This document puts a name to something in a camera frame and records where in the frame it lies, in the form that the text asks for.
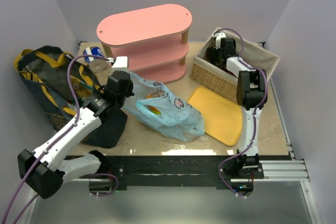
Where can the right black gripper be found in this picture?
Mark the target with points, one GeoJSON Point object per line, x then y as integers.
{"type": "Point", "coordinates": [219, 54]}

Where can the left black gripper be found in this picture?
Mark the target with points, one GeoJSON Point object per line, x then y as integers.
{"type": "Point", "coordinates": [112, 103]}

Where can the blue plastic bag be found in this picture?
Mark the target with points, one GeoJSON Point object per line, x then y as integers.
{"type": "Point", "coordinates": [178, 118]}

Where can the long braided bread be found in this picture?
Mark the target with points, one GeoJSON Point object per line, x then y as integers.
{"type": "Point", "coordinates": [152, 108]}

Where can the dark denim tote bag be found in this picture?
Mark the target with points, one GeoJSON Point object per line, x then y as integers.
{"type": "Point", "coordinates": [45, 73]}

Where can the red grapes bunch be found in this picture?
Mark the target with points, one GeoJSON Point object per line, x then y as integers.
{"type": "Point", "coordinates": [229, 72]}

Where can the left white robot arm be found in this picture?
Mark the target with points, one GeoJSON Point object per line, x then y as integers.
{"type": "Point", "coordinates": [46, 168]}

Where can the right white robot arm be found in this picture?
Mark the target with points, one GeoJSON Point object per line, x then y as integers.
{"type": "Point", "coordinates": [252, 89]}

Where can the wicker basket with liner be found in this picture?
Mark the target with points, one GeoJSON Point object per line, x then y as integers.
{"type": "Point", "coordinates": [250, 56]}

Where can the blue white can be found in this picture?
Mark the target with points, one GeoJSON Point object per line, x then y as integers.
{"type": "Point", "coordinates": [94, 59]}

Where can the pink three-tier shelf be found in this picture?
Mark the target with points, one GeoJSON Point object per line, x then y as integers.
{"type": "Point", "coordinates": [155, 40]}

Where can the yellow tray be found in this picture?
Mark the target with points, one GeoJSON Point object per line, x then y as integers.
{"type": "Point", "coordinates": [222, 117]}

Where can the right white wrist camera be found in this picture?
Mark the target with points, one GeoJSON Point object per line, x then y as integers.
{"type": "Point", "coordinates": [218, 37]}

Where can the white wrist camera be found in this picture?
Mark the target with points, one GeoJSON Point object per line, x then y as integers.
{"type": "Point", "coordinates": [218, 37]}
{"type": "Point", "coordinates": [120, 63]}

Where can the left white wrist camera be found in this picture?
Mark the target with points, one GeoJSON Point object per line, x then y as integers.
{"type": "Point", "coordinates": [120, 63]}

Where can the black base frame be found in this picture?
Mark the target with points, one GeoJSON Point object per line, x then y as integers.
{"type": "Point", "coordinates": [221, 172]}

